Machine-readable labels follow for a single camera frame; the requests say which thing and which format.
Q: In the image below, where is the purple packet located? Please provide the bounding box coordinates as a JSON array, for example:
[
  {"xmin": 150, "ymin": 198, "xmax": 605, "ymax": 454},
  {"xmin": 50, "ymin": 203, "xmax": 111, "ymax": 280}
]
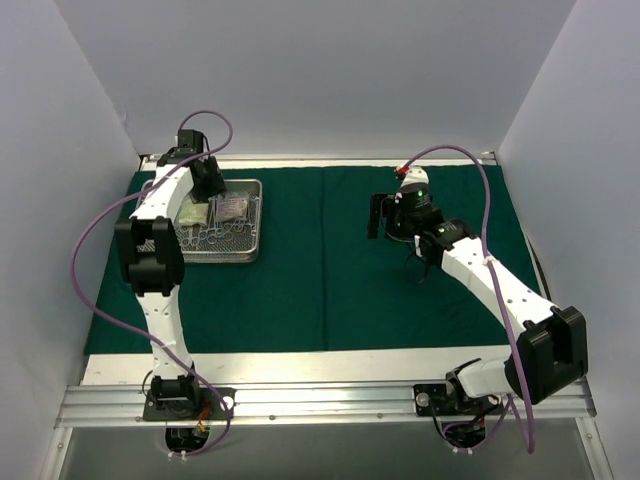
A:
[{"xmin": 214, "ymin": 193, "xmax": 250, "ymax": 222}]

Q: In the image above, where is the green packet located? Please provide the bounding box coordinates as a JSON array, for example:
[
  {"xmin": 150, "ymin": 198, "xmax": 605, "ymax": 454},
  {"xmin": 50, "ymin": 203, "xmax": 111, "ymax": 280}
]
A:
[{"xmin": 176, "ymin": 197, "xmax": 210, "ymax": 227}]

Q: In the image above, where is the steel mesh instrument tray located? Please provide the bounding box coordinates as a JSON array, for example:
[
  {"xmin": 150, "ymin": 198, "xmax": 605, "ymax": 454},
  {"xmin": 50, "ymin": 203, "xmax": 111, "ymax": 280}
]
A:
[{"xmin": 129, "ymin": 168, "xmax": 263, "ymax": 264}]

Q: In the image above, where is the steel forceps clamp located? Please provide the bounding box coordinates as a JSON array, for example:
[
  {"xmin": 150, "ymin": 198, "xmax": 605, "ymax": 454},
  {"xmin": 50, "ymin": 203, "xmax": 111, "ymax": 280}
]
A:
[{"xmin": 180, "ymin": 227, "xmax": 226, "ymax": 250}]

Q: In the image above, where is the steel haemostat clamp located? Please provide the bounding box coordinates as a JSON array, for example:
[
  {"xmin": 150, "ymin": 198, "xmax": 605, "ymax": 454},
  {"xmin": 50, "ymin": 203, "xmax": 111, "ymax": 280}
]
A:
[{"xmin": 218, "ymin": 196, "xmax": 259, "ymax": 233}]

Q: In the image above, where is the green surgical drape cloth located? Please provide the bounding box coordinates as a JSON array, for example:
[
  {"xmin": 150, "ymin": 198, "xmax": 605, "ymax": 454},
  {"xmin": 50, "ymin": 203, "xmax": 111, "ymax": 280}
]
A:
[{"xmin": 96, "ymin": 165, "xmax": 540, "ymax": 353}]

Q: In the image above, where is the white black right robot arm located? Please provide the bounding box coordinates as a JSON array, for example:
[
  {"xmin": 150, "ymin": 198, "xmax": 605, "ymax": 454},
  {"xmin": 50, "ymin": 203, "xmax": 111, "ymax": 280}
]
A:
[{"xmin": 367, "ymin": 184, "xmax": 589, "ymax": 413}]

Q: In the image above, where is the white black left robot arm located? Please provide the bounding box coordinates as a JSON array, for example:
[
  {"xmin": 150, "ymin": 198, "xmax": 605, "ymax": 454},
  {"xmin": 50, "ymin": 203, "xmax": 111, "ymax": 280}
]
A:
[{"xmin": 115, "ymin": 144, "xmax": 225, "ymax": 419}]

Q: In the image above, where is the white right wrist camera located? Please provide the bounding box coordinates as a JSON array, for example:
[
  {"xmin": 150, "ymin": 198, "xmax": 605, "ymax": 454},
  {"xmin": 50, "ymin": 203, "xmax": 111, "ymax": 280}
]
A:
[{"xmin": 394, "ymin": 165, "xmax": 430, "ymax": 192}]

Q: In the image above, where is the back aluminium rail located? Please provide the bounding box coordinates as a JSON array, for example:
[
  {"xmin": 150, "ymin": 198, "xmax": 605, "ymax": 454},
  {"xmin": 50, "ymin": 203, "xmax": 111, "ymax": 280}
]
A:
[{"xmin": 141, "ymin": 152, "xmax": 498, "ymax": 171}]

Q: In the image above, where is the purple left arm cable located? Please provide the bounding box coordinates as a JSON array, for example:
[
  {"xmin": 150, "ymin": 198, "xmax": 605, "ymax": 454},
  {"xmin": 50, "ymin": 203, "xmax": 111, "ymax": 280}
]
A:
[{"xmin": 69, "ymin": 110, "xmax": 236, "ymax": 457}]

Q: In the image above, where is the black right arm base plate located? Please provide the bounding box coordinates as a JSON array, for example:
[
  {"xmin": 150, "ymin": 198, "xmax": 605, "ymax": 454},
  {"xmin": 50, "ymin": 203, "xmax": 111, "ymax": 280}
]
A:
[{"xmin": 412, "ymin": 382, "xmax": 504, "ymax": 417}]

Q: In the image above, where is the aluminium frame rail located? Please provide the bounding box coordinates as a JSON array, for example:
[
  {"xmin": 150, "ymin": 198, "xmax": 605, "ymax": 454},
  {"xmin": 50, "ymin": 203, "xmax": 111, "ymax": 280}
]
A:
[{"xmin": 54, "ymin": 374, "xmax": 596, "ymax": 429}]

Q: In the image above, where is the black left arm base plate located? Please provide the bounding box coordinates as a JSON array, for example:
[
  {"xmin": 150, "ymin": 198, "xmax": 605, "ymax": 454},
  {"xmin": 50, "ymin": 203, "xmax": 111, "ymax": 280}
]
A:
[{"xmin": 142, "ymin": 387, "xmax": 228, "ymax": 422}]

